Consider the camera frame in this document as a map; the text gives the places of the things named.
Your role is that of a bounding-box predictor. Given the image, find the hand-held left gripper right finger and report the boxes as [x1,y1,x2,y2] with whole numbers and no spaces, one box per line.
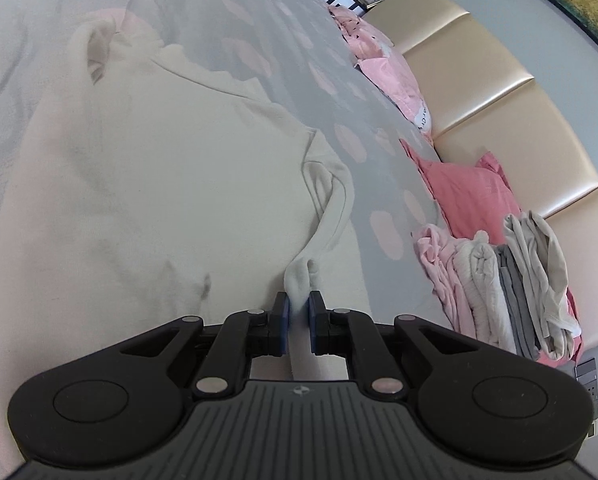
[306,290,480,401]

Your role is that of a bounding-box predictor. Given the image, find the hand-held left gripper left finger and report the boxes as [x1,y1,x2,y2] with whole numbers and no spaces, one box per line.
[116,291,292,401]

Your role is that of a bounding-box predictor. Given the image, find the cream hooded sweatshirt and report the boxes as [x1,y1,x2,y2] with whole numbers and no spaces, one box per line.
[0,19,372,391]

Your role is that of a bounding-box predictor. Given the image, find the pale pink garment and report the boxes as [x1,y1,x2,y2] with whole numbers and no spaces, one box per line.
[411,224,462,333]

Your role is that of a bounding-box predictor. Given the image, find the folded cream garment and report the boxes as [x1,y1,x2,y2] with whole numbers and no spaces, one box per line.
[451,230,510,351]

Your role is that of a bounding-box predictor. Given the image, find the coral pink pillow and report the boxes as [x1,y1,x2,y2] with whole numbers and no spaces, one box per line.
[399,137,584,368]

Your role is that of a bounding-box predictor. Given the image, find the folded grey garment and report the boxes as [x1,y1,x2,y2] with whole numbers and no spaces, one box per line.
[494,244,542,361]

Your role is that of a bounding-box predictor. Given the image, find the folded beige garment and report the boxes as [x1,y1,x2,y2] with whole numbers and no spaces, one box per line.
[501,211,582,361]

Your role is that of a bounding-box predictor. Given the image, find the light pink printed pillow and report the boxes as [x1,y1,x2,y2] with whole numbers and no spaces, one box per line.
[355,54,434,143]

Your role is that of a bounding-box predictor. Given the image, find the grey device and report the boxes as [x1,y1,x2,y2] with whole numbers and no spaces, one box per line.
[574,357,598,436]

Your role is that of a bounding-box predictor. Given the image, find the beige padded headboard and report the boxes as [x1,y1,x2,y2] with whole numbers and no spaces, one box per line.
[364,0,598,376]

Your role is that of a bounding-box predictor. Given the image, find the crumpled pink dotted garment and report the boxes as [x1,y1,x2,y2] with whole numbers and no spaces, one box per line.
[328,4,394,63]

